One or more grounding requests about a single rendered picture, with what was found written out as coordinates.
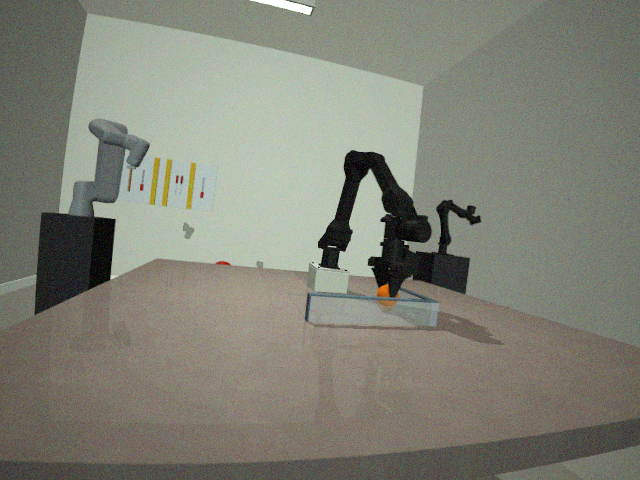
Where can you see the low clear walls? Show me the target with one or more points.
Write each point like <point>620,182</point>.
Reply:
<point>361,311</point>

